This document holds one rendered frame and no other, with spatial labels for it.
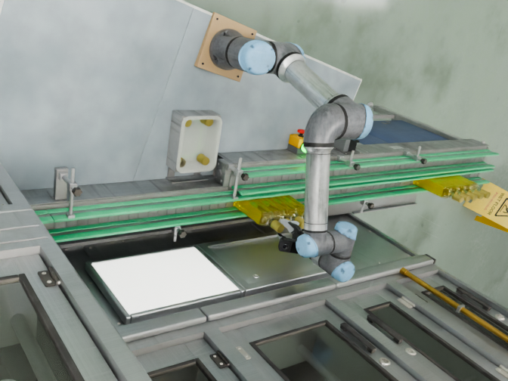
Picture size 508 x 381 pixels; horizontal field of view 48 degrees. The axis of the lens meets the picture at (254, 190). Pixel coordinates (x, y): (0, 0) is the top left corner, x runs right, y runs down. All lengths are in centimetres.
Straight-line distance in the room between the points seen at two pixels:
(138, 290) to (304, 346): 55
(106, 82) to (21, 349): 116
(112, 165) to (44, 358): 118
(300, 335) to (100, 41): 116
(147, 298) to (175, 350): 22
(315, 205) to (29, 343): 99
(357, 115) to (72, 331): 111
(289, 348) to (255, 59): 97
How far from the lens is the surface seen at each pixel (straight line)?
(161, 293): 189
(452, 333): 217
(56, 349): 113
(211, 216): 223
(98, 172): 217
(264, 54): 205
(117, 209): 203
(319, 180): 179
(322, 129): 177
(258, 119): 244
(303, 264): 222
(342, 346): 191
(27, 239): 143
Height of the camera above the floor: 261
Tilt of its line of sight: 46 degrees down
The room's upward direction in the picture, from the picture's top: 125 degrees clockwise
